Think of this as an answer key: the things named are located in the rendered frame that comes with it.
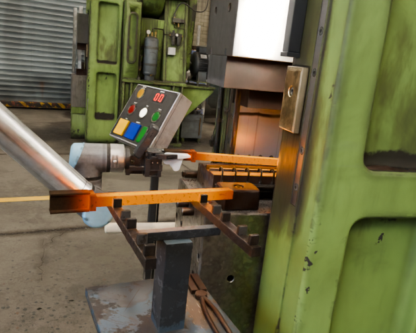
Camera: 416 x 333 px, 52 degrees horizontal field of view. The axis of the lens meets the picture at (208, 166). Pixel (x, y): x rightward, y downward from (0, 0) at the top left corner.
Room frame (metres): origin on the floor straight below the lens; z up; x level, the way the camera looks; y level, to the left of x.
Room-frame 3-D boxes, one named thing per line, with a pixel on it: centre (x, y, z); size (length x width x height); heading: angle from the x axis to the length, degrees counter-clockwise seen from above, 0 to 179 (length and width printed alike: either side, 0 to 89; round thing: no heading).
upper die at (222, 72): (1.49, -0.19, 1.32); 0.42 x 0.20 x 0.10; 107
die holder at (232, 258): (1.44, -0.22, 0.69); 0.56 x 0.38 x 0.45; 107
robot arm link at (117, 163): (1.32, 0.29, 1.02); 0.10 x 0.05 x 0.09; 17
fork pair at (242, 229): (0.75, 0.00, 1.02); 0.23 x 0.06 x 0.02; 116
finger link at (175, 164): (1.36, 0.10, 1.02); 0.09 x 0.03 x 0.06; 104
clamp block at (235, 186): (1.28, -0.10, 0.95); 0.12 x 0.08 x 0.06; 107
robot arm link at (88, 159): (1.30, 0.37, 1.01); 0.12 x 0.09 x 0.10; 107
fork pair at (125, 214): (0.86, 0.05, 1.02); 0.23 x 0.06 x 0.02; 116
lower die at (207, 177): (1.49, -0.19, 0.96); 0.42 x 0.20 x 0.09; 107
